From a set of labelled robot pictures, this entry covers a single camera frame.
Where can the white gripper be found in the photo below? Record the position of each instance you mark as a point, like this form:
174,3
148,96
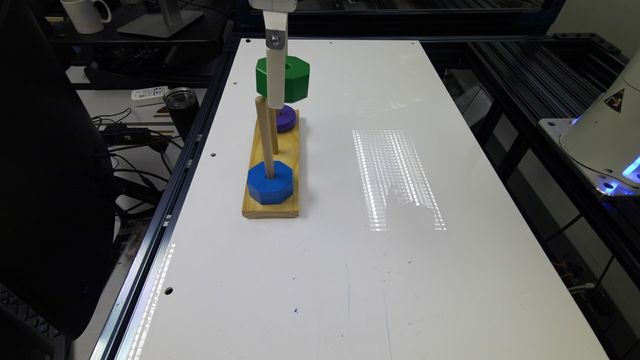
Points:
276,20

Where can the green octagonal block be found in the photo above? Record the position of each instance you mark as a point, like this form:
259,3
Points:
297,76

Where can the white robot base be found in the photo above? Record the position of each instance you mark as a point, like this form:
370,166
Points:
603,142

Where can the purple round block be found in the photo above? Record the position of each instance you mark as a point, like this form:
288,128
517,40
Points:
286,119

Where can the blue octagonal block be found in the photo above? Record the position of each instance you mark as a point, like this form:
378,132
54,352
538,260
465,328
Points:
274,191

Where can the front wooden peg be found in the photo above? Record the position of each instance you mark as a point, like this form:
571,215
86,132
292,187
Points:
265,135

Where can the wooden peg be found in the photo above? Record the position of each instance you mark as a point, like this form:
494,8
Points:
265,135
272,119

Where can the middle wooden peg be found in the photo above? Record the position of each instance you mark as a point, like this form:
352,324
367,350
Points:
272,119

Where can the monitor stand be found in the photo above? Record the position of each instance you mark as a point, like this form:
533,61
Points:
169,21

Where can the black tumbler cup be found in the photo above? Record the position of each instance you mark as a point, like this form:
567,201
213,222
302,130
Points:
183,106

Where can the white remote control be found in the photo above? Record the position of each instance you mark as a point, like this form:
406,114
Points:
148,94

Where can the white mug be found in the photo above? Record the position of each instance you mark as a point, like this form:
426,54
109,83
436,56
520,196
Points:
87,16

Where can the black office chair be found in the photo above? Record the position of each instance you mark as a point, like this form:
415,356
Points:
57,214

